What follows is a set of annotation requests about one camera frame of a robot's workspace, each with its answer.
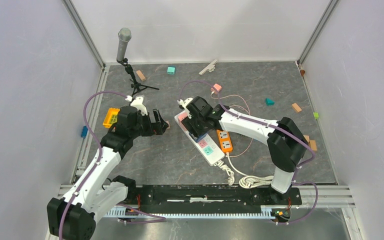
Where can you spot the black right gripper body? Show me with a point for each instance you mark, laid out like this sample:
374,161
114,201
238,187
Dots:
199,121

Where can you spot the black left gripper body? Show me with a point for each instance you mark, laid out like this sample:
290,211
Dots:
143,127

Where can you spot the pink cube socket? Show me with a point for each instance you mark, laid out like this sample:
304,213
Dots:
182,116

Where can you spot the white multicolour power strip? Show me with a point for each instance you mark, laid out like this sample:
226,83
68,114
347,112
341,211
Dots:
207,147

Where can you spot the blue cube socket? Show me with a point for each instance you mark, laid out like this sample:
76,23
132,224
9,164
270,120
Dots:
201,137

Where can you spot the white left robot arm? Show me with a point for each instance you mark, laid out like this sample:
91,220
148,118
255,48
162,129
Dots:
75,215

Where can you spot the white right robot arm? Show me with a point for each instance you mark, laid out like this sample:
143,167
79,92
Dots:
286,143

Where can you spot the yellow toy crate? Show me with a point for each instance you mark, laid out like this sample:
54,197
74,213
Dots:
111,117

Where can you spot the orange power strip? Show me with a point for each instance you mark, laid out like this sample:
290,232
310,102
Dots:
224,141

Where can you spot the black tripod mic stand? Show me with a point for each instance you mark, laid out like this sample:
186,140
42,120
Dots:
135,85

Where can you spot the small pink charger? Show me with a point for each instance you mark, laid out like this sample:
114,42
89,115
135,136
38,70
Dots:
216,88

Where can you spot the tan wooden block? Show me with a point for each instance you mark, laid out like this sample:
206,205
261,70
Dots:
141,76

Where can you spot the teal cube block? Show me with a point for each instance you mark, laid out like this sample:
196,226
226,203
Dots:
171,70

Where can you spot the teal triangle block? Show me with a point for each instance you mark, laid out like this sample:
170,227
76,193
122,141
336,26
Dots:
269,102

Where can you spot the grey microphone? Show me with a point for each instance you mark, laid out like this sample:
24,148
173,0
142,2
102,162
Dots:
124,36

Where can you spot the tan block right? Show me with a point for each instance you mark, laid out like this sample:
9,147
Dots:
296,107

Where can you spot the wooden blocks pair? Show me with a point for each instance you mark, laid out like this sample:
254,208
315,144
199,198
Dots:
311,142

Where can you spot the green small block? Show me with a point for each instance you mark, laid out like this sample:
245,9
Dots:
316,115

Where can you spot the white plastic bracket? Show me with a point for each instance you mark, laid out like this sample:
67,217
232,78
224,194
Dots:
209,68

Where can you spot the blue clip on rail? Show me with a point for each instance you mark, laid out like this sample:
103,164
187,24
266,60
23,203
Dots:
84,132

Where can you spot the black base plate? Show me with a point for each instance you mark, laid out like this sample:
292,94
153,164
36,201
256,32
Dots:
208,199

